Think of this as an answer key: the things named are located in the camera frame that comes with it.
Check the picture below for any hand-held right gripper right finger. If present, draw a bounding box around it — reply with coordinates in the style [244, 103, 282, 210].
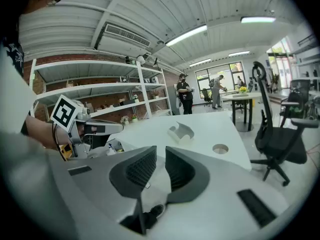
[164, 146, 210, 205]

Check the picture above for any green office chair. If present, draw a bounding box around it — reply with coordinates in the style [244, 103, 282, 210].
[200, 87, 214, 108]

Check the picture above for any person's black shoe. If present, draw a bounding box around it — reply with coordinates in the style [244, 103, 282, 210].
[149, 204, 165, 218]

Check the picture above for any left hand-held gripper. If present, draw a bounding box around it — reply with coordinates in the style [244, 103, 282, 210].
[49, 94, 125, 159]

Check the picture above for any white shelving unit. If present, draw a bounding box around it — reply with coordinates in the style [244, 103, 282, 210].
[28, 58, 174, 125]

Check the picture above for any black mesh armchair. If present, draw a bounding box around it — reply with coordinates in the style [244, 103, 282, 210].
[279, 78, 312, 122]

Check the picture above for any round white table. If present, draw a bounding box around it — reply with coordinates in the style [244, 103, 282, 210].
[220, 91, 263, 133]

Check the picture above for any white ceiling air conditioner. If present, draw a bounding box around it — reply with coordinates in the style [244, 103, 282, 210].
[95, 22, 153, 58]

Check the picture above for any black office chair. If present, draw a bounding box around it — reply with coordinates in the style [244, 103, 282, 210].
[249, 60, 320, 187]

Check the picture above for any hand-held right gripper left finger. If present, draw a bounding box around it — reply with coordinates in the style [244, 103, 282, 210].
[109, 145, 158, 199]

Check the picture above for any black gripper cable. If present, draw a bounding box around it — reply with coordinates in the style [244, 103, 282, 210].
[51, 122, 68, 162]

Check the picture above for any large window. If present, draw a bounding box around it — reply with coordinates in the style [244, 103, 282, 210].
[194, 61, 245, 100]

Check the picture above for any person's black star-print shirt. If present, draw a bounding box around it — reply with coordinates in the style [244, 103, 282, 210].
[1, 37, 25, 78]

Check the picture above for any long ceiling light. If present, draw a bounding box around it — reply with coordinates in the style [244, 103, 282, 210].
[240, 15, 277, 25]
[164, 24, 209, 48]
[188, 57, 212, 68]
[228, 50, 251, 58]

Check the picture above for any person's left forearm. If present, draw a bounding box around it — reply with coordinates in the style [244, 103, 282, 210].
[24, 114, 74, 150]

